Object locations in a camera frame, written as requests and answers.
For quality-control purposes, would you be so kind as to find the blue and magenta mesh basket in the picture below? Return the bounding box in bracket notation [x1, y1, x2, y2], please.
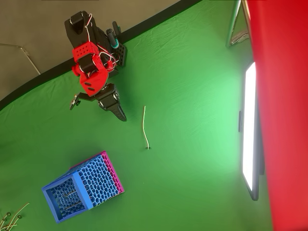
[41, 151, 125, 224]

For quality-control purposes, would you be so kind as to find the pile of white cables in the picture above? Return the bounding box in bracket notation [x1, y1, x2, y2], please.
[6, 203, 30, 224]

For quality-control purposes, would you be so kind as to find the red and white servo cable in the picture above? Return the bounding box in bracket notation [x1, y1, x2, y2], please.
[83, 13, 116, 71]

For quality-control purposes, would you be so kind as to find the chrome tube stand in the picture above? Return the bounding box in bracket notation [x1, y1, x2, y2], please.
[225, 0, 251, 48]

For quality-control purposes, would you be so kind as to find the black monitor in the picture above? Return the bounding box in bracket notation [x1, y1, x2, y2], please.
[238, 61, 265, 202]

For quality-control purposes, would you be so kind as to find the green table cloth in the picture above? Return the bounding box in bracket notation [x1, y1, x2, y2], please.
[0, 0, 275, 231]

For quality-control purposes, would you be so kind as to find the black clamp with teal ring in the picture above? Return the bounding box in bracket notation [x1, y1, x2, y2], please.
[105, 21, 121, 49]

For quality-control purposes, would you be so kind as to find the black perforated arm base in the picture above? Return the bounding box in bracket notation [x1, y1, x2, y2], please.
[115, 43, 128, 68]

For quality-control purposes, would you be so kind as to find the thin metal rod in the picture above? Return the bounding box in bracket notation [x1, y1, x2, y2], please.
[0, 43, 41, 76]

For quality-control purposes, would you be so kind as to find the large red bar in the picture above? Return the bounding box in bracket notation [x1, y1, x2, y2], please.
[242, 0, 308, 231]

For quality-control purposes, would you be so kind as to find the small camera on black mount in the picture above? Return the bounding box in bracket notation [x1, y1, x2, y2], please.
[69, 92, 97, 111]

